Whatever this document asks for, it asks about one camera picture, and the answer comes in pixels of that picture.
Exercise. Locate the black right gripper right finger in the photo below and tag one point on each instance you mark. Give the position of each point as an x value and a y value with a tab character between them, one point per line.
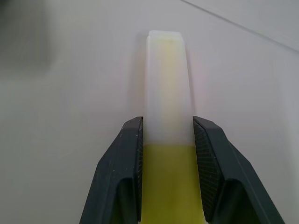
231	177

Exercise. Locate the yellow highlighter with translucent cap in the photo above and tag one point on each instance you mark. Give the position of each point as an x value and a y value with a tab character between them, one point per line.
168	112

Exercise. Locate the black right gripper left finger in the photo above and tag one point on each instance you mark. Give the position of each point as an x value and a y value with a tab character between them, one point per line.
114	172

